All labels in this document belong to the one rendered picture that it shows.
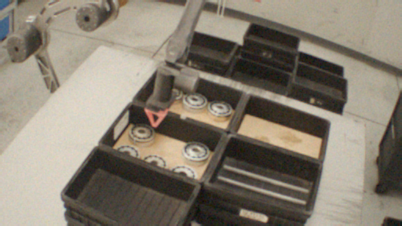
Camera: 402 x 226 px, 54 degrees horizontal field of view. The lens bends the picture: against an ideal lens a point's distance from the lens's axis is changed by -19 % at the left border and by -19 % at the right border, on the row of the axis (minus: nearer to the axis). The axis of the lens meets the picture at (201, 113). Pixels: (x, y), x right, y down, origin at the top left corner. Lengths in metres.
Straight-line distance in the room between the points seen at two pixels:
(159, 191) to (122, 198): 0.14
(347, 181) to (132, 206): 1.01
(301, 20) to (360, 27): 0.69
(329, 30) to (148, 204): 3.57
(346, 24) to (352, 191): 2.96
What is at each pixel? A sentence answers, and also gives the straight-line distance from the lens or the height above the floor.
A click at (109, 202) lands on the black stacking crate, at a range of 1.60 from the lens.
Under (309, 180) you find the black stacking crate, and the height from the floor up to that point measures 0.84.
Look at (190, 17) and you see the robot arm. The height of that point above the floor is 1.39.
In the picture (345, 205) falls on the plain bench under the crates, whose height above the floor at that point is 0.70.
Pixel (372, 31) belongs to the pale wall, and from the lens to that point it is 4.83.
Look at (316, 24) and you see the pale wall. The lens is 4.83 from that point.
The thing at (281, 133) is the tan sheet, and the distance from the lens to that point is 2.02.
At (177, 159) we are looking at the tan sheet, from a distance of 1.78.
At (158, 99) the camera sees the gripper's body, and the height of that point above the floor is 1.16.
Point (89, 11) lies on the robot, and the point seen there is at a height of 1.18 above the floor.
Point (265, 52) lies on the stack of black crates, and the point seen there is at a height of 0.53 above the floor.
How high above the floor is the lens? 2.03
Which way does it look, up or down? 36 degrees down
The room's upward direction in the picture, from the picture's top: 10 degrees clockwise
